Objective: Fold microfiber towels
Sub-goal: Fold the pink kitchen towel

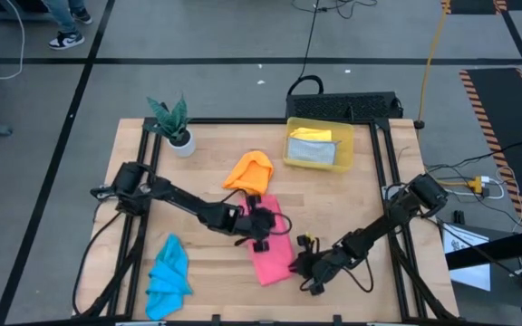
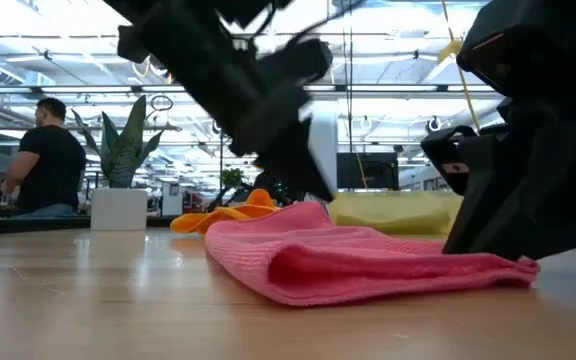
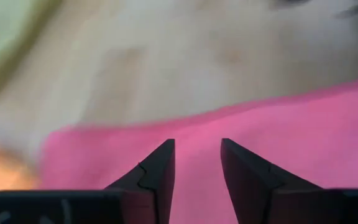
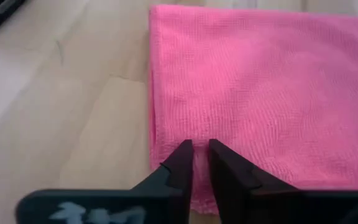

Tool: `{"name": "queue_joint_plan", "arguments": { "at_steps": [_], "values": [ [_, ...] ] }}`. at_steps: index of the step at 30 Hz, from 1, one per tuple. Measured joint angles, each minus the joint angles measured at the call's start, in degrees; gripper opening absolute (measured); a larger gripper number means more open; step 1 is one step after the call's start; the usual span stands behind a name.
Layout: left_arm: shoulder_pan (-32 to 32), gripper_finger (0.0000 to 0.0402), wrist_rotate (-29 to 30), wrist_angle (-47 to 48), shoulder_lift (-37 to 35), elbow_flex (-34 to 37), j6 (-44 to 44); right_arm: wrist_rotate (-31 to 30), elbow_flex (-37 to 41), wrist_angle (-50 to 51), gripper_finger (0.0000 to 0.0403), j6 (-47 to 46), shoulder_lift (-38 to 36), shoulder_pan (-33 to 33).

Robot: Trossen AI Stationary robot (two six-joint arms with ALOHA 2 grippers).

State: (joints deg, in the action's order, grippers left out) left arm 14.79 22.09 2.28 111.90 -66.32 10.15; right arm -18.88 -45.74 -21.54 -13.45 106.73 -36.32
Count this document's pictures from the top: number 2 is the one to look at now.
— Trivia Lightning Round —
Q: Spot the white square pillar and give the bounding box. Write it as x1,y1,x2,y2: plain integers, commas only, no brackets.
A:
307,99,339,196

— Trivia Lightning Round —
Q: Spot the small green background plant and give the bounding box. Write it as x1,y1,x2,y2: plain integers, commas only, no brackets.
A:
220,168,245,191

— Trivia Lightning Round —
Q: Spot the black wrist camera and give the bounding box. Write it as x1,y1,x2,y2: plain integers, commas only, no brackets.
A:
456,0,576,101
257,37,334,85

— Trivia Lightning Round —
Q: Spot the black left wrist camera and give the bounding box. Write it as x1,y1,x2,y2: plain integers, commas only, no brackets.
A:
257,37,334,85

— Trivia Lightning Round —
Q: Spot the yellow translucent plastic bin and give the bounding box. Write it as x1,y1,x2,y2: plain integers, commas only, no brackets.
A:
328,192,464,236

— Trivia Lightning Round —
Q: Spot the orange microfiber towel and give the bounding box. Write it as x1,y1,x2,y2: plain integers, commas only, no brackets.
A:
170,188,282,235

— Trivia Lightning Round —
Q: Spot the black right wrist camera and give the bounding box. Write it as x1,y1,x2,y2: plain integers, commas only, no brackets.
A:
456,0,576,101

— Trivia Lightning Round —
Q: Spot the pink microfiber towel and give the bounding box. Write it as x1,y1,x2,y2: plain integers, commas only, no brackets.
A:
204,201,541,307

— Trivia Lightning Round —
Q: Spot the snake plant in white pot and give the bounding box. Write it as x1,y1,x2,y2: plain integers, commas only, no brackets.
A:
70,94,165,231

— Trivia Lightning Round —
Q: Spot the black display screen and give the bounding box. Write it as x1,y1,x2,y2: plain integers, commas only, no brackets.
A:
336,152,400,191

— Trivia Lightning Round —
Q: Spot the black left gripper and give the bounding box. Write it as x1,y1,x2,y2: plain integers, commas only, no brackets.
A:
117,9,327,199

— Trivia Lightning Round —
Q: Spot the yellow cable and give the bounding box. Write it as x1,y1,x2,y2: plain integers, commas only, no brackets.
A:
440,0,482,131

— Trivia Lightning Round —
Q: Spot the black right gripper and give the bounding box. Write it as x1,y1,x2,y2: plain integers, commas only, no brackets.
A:
420,94,576,261

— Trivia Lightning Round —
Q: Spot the person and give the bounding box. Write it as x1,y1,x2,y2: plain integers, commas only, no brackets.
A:
0,97,88,217

